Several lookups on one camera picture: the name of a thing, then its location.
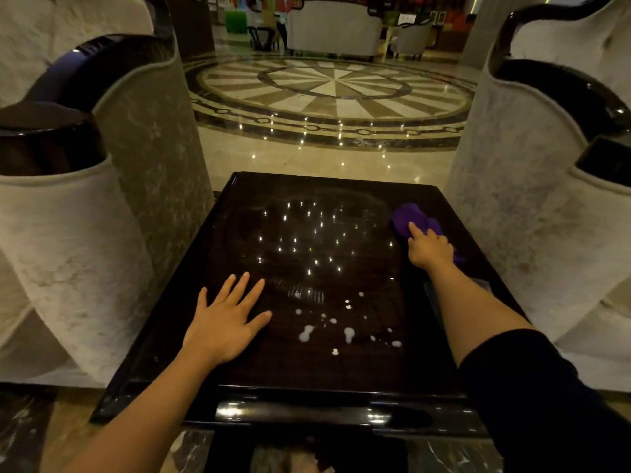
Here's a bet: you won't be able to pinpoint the person's right hand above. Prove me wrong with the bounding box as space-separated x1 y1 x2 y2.
408 222 455 272

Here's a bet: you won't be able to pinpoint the person's right forearm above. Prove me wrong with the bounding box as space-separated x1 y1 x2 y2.
423 261 537 367

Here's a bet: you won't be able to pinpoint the white foam droplets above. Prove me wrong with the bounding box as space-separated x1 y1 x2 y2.
294 290 403 357

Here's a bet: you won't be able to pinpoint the small white armchair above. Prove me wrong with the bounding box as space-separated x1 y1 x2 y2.
391 18 435 60

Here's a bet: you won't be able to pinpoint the person's left forearm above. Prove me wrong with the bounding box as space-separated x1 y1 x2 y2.
63 346 219 473

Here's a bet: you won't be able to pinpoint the white sofa with dark frame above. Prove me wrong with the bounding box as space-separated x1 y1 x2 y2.
285 0 385 59

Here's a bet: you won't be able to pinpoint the person's left hand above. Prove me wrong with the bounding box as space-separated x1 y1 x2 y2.
181 272 273 368

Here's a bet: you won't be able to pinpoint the dark glossy side table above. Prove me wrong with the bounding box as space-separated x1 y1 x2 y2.
91 171 529 473

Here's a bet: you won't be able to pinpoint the grey velvet armchair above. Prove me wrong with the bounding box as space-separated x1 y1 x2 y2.
0 0 216 390
443 0 631 393

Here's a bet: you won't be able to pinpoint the dark metal chair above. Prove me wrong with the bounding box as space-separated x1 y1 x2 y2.
245 9 283 51

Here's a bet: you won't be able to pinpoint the black sleeve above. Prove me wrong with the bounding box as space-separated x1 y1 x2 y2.
458 329 631 473

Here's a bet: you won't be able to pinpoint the purple cleaning cloth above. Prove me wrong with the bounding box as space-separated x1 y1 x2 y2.
392 203 465 266

